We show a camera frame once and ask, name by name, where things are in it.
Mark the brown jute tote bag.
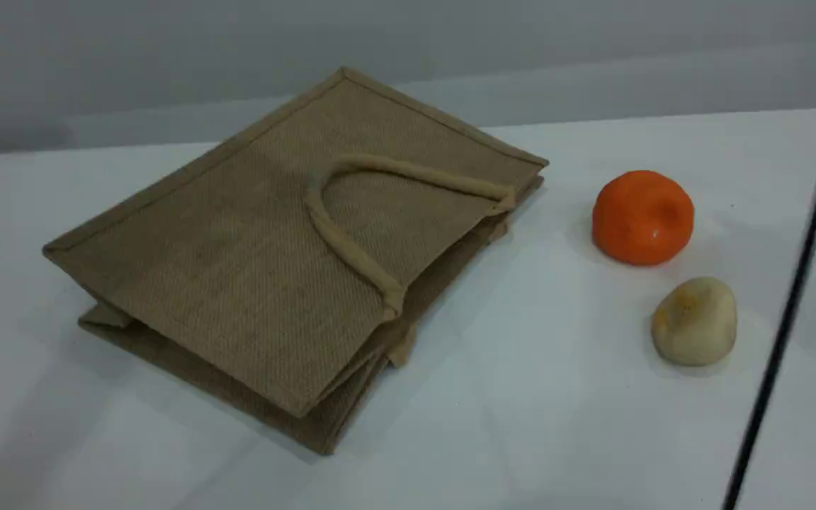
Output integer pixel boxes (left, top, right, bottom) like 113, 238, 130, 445
42, 66, 550, 456

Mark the orange tangerine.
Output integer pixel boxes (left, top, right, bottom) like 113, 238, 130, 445
591, 170, 696, 268

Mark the black cable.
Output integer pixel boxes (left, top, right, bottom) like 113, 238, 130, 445
722, 32, 816, 510

